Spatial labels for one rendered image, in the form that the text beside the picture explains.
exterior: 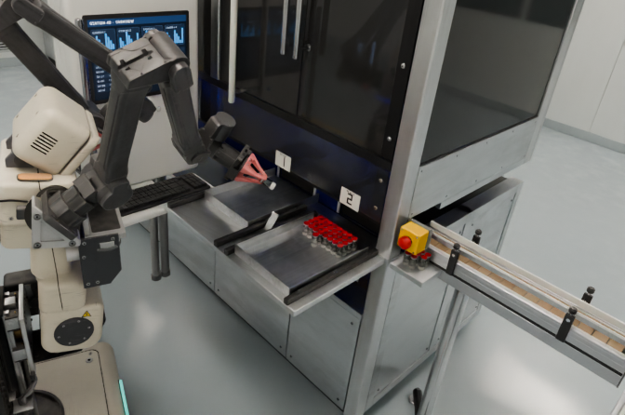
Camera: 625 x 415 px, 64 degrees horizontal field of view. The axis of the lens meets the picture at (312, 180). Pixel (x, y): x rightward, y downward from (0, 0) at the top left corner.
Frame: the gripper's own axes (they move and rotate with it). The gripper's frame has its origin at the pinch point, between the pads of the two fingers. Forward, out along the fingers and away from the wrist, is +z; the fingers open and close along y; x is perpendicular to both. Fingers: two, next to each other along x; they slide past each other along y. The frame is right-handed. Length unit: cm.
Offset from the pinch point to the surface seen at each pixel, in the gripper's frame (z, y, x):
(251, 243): 10.3, -28.4, -0.3
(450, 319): 80, -15, 7
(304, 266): 26.9, -19.2, -3.6
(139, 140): -43, -58, 34
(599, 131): 300, -90, 399
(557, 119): 271, -117, 420
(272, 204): 12.2, -37.9, 26.0
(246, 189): 2, -46, 32
